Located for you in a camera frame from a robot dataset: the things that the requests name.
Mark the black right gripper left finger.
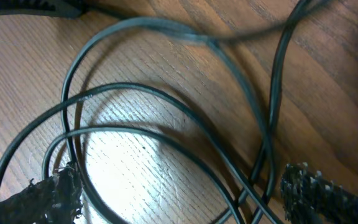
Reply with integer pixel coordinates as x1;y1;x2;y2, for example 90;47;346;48
0;164;83;224

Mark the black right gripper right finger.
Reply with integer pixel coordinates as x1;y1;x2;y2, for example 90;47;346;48
280;164;358;223

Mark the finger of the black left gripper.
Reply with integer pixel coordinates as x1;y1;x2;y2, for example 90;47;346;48
0;0;85;18

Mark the thin black USB cable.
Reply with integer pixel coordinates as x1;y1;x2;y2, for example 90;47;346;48
0;0;332;224

